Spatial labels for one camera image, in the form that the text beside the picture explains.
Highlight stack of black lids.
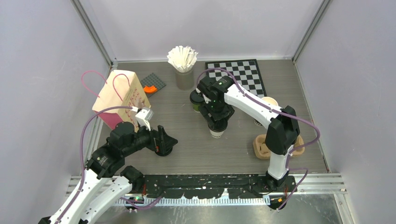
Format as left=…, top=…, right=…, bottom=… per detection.
left=156, top=147, right=173, bottom=156

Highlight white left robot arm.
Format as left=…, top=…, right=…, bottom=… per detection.
left=39, top=122, right=178, bottom=224

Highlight white paper cup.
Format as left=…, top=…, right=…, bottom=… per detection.
left=210, top=130, right=224, bottom=139

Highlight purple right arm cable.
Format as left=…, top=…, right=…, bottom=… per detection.
left=196, top=67, right=321, bottom=211

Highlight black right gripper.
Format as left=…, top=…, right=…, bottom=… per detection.
left=198, top=98, right=235, bottom=129

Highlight black white chessboard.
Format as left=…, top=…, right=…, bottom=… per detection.
left=205, top=59, right=267, bottom=98

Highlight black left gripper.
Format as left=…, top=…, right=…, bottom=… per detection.
left=123, top=119, right=177, bottom=156

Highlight aluminium frame rail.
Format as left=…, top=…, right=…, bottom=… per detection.
left=65, top=173, right=347, bottom=207

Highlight black coffee cup lid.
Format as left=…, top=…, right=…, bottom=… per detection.
left=190, top=90, right=205, bottom=105

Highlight grey lego baseplate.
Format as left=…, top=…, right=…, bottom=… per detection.
left=140, top=73, right=166, bottom=98

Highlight stack of paper cups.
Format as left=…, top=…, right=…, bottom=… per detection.
left=254, top=97, right=279, bottom=126

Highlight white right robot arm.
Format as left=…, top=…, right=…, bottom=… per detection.
left=190, top=77, right=300, bottom=192

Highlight paper gift bag pink handles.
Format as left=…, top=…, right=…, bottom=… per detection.
left=89, top=70, right=151, bottom=132

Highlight green paper cup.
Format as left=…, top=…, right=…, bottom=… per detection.
left=193, top=104, right=201, bottom=112

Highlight orange plastic piece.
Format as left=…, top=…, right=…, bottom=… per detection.
left=143, top=85, right=158, bottom=94

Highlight brown pulp cup carrier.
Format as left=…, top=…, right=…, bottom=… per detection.
left=253, top=134, right=305, bottom=160

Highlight white wrapped straws bundle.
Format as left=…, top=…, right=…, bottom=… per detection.
left=167, top=46, right=198, bottom=73

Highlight grey straw holder cup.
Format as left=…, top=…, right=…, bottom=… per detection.
left=175, top=70, right=194, bottom=90

